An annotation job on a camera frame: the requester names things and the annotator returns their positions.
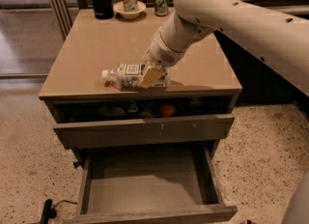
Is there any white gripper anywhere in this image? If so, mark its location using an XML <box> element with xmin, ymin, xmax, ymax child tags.
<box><xmin>138</xmin><ymin>26</ymin><xmax>186</xmax><ymax>88</ymax></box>

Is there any grey drawer cabinet beige top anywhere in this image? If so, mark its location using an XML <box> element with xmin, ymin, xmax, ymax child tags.
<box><xmin>38</xmin><ymin>6</ymin><xmax>243</xmax><ymax>224</ymax></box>

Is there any grey top drawer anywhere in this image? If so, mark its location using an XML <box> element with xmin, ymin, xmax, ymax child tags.
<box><xmin>54</xmin><ymin>96</ymin><xmax>234</xmax><ymax>150</ymax></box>

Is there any green drink can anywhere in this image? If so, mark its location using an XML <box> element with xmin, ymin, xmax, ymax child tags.
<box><xmin>154</xmin><ymin>0</ymin><xmax>168</xmax><ymax>16</ymax></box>

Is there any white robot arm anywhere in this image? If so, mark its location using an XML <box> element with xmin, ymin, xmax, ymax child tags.
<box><xmin>144</xmin><ymin>0</ymin><xmax>309</xmax><ymax>224</ymax></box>

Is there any grey open middle drawer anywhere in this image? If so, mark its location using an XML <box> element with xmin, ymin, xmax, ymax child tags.
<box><xmin>64</xmin><ymin>145</ymin><xmax>238</xmax><ymax>224</ymax></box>

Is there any orange fruit in drawer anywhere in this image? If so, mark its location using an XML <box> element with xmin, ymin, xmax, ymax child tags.
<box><xmin>159</xmin><ymin>103</ymin><xmax>177</xmax><ymax>117</ymax></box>

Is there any white ceramic bowl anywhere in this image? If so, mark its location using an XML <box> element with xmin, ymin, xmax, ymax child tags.
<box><xmin>113</xmin><ymin>1</ymin><xmax>146</xmax><ymax>20</ymax></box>

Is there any blue plastic bottle white cap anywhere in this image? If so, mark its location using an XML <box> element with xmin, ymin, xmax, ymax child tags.
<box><xmin>101</xmin><ymin>63</ymin><xmax>170</xmax><ymax>89</ymax></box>

